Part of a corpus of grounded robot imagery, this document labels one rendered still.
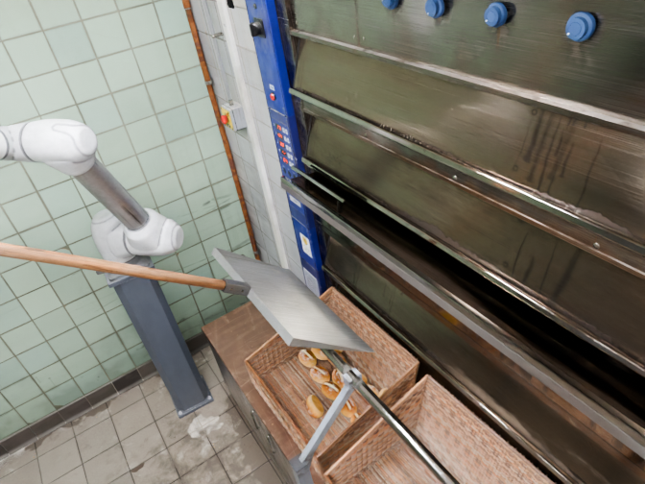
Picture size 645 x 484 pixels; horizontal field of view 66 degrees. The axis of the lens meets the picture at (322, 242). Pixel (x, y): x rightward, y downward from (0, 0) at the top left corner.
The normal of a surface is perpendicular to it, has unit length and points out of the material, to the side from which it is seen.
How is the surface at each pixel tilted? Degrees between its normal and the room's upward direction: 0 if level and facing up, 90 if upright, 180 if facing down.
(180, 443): 0
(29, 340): 90
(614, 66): 90
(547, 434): 70
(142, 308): 90
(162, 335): 90
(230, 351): 0
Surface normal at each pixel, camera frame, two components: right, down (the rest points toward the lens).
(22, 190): 0.55, 0.44
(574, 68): -0.82, 0.43
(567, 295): -0.82, 0.13
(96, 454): -0.14, -0.79
